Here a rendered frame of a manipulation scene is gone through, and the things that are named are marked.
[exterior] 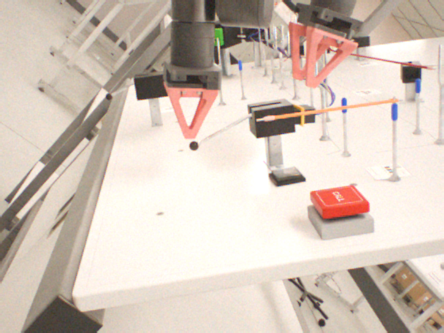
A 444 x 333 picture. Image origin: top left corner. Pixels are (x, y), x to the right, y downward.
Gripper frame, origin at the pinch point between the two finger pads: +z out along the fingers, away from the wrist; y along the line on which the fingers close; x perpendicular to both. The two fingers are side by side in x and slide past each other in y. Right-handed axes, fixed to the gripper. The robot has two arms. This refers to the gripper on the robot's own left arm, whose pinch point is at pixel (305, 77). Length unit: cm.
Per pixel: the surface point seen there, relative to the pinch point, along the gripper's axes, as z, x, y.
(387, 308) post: 38, -36, 10
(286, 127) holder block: 7.0, 1.1, -2.4
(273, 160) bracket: 12.3, 0.9, -1.4
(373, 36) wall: -35, -400, 765
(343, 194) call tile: 8.7, 0.1, -21.4
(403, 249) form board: 10.8, -4.5, -28.0
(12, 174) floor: 98, 50, 181
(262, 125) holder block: 7.6, 4.5, -2.4
